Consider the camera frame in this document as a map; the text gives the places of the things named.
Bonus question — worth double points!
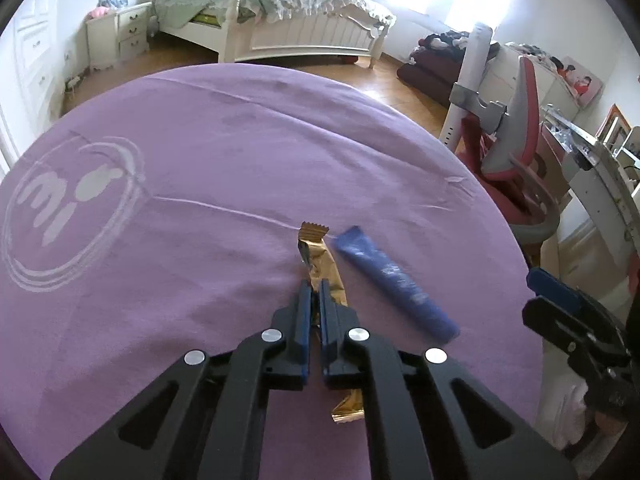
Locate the dark clothes pile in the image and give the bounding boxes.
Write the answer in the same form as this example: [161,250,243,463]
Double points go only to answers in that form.
[424,30,474,54]

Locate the dark red sofa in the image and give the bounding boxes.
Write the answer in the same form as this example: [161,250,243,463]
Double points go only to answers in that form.
[397,30,501,109]

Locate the red printed picture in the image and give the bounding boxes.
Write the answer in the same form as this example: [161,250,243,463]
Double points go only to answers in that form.
[555,56,607,109]

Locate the white pole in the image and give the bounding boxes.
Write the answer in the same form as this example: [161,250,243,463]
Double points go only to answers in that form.
[440,22,497,152]

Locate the blue tube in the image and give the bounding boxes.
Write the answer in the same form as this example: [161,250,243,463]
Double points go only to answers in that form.
[332,226,461,345]

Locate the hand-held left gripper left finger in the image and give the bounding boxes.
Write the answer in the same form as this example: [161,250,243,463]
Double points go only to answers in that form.
[50,280,313,480]

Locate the gold snack wrapper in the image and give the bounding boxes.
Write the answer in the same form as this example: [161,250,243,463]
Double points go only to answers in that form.
[297,221,369,426]

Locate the wooden frame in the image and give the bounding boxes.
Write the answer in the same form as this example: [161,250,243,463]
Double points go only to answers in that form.
[595,103,640,162]

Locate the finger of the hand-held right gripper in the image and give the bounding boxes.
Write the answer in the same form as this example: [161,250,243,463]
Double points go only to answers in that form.
[522,267,631,377]

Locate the white nightstand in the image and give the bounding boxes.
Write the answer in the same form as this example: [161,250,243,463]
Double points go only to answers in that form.
[85,2,153,72]

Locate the white bed with floral bedding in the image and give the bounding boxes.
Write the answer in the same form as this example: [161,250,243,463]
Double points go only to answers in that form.
[150,0,397,69]

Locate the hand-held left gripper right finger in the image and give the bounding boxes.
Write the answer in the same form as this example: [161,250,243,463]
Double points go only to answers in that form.
[317,280,578,480]

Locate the pink grey chair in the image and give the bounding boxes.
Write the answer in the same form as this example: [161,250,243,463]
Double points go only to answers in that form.
[450,55,562,247]

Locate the white wardrobe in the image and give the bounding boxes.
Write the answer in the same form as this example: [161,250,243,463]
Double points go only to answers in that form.
[0,0,66,128]

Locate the white desk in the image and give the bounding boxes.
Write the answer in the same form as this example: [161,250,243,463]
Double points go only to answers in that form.
[542,104,640,283]

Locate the white dresser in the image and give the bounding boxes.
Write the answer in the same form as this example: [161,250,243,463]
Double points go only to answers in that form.
[487,41,596,127]

